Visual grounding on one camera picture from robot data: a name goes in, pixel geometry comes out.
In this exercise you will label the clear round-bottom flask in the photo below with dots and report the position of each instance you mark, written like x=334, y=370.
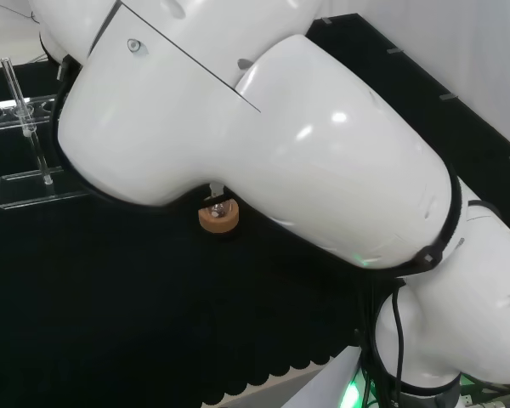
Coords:
x=217, y=209

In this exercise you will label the clear acrylic funnel stand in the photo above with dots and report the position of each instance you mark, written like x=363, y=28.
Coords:
x=25, y=187

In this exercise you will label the black bench cloth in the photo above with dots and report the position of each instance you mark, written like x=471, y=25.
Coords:
x=153, y=319

